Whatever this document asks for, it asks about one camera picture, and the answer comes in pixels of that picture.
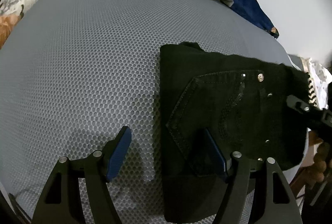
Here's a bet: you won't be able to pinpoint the white patterned cloth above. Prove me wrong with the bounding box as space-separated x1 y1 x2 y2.
300 57 331 110

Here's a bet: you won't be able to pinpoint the black pants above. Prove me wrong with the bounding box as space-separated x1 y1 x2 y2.
160 42 309 223

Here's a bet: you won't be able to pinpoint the brown wooden furniture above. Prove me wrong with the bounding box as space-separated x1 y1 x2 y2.
290 130 332 214

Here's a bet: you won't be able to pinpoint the grey mesh mattress cover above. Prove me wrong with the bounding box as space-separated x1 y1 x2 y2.
1 0 292 223

